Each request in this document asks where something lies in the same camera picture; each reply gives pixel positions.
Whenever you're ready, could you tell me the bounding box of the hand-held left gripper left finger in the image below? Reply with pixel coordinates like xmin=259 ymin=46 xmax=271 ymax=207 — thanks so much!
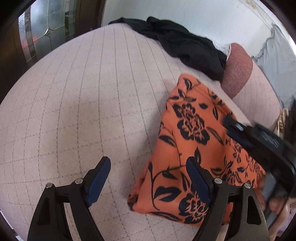
xmin=27 ymin=156 xmax=111 ymax=241

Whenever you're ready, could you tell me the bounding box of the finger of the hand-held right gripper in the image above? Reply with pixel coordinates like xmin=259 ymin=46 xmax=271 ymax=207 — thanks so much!
xmin=222 ymin=115 xmax=251 ymax=133
xmin=227 ymin=129 xmax=256 ymax=151

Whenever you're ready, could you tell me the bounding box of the orange floral shirt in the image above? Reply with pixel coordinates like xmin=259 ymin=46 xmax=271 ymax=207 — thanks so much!
xmin=127 ymin=74 xmax=267 ymax=226

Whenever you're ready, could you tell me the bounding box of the grey-blue pillow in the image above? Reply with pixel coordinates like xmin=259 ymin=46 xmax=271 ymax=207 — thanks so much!
xmin=252 ymin=24 xmax=296 ymax=109

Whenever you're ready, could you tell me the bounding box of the pink sofa armrest bolster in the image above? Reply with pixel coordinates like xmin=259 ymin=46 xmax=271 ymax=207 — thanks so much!
xmin=220 ymin=43 xmax=284 ymax=126

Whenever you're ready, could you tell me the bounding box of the clear plastic bag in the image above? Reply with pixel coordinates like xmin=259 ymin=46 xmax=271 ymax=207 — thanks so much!
xmin=213 ymin=42 xmax=232 ymax=56

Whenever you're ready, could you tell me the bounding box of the person's right hand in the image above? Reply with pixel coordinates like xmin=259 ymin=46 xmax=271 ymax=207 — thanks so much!
xmin=258 ymin=178 xmax=289 ymax=215

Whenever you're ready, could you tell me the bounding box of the cream floral blanket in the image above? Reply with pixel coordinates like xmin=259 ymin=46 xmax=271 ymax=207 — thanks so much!
xmin=274 ymin=108 xmax=290 ymax=139

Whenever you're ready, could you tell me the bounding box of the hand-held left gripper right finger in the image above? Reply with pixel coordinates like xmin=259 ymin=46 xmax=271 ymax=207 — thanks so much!
xmin=186 ymin=156 xmax=270 ymax=241

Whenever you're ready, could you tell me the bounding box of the wooden door with leaded glass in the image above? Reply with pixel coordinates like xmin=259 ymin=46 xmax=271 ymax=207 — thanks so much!
xmin=0 ymin=0 xmax=104 ymax=102

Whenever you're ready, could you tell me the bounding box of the black cloth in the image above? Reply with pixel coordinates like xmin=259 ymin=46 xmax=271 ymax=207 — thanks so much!
xmin=108 ymin=16 xmax=227 ymax=80

